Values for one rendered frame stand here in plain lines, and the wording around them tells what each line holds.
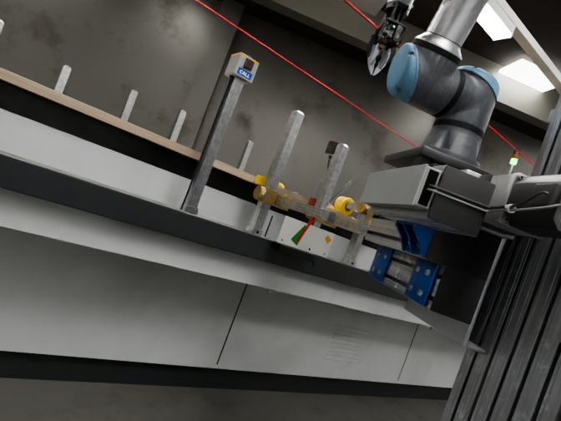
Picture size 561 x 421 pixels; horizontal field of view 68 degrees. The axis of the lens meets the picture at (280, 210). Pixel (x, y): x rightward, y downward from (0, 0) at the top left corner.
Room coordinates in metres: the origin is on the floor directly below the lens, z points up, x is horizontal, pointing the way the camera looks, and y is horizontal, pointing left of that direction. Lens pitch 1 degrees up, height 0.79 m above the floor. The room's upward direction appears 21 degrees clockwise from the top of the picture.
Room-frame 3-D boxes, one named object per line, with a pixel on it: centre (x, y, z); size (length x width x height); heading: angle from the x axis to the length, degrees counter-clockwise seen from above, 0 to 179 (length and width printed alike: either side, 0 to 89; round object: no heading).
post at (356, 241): (1.76, -0.35, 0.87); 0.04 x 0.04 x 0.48; 36
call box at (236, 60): (1.32, 0.27, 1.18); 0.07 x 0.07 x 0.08; 36
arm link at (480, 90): (0.99, -0.32, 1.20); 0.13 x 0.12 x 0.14; 104
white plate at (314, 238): (1.57, -0.13, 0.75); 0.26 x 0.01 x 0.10; 126
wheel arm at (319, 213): (1.41, -0.03, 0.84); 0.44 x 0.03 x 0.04; 36
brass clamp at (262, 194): (1.48, 0.04, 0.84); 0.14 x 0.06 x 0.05; 126
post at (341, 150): (1.61, -0.14, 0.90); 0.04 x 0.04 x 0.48; 36
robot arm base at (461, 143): (0.99, -0.33, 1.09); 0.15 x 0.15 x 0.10
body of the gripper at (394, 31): (1.27, -0.12, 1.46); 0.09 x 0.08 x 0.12; 7
